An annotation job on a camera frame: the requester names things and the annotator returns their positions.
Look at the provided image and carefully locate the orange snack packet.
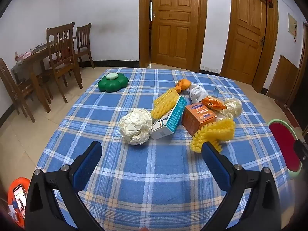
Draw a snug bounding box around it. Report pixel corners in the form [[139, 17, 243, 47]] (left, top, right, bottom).
[[201, 96, 227, 111]]

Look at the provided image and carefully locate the red door mat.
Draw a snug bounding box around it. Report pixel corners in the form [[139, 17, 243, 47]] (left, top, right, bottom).
[[280, 102, 300, 128]]

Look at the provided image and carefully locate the large cream paper ball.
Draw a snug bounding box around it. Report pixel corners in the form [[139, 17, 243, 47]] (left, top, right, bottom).
[[118, 108, 153, 146]]

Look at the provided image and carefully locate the small wooden cabinet door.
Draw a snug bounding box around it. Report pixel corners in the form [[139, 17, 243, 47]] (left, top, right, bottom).
[[266, 55, 301, 101]]

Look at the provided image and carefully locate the smartphone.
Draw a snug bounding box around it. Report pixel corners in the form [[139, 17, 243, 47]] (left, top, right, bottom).
[[12, 184, 27, 218]]

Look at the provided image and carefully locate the white crumpled plastic bag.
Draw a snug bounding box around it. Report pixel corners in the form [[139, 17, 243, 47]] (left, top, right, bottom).
[[189, 83, 208, 103]]

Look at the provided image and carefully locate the blue plaid tablecloth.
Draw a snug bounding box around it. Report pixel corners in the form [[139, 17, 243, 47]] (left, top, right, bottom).
[[36, 68, 299, 231]]

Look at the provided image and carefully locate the clear plastic wrapper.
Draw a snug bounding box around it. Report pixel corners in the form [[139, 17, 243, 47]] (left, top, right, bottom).
[[215, 114, 233, 123]]

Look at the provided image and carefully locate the wooden dining chair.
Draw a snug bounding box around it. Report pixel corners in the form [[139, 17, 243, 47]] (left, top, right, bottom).
[[38, 22, 83, 104], [0, 58, 36, 123], [76, 23, 95, 68]]

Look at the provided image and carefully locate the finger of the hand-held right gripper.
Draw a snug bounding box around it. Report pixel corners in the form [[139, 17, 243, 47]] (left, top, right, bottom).
[[293, 139, 308, 167]]

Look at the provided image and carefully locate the red basin with green rim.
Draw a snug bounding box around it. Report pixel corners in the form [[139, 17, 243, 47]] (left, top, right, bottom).
[[267, 119, 303, 180]]

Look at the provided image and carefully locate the dark entrance door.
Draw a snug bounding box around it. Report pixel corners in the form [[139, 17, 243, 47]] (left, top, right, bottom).
[[289, 22, 308, 128]]

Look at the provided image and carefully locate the orange plastic stool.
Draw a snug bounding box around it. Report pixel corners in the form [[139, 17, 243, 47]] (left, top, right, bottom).
[[7, 177, 30, 229]]

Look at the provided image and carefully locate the wooden dining table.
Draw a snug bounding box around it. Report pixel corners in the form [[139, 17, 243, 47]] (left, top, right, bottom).
[[11, 37, 76, 113]]

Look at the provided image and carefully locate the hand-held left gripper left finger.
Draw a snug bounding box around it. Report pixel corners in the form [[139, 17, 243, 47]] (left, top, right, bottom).
[[24, 141, 104, 231]]

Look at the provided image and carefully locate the orange cardboard box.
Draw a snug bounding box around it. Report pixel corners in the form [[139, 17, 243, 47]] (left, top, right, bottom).
[[182, 103, 217, 137]]

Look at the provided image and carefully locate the green frog toy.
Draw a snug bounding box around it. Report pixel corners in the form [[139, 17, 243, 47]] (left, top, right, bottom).
[[97, 73, 129, 92]]

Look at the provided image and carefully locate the closed wooden door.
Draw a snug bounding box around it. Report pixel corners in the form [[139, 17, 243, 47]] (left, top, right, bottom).
[[221, 0, 279, 93]]

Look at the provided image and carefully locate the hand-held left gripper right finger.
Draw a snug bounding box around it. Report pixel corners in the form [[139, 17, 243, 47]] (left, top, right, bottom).
[[200, 141, 288, 231]]

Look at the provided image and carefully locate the small crumpled cream paper ball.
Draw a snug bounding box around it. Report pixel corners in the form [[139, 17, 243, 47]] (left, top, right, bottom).
[[223, 98, 242, 118]]

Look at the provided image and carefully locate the clutter of small packets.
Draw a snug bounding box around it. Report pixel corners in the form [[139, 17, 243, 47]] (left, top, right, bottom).
[[14, 44, 49, 62]]

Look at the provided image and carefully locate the teal and white carton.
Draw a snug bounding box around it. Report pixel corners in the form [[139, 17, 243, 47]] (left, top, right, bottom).
[[150, 95, 187, 140]]

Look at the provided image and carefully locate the open wooden door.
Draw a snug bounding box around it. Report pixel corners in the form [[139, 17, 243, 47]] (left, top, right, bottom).
[[139, 0, 208, 71]]

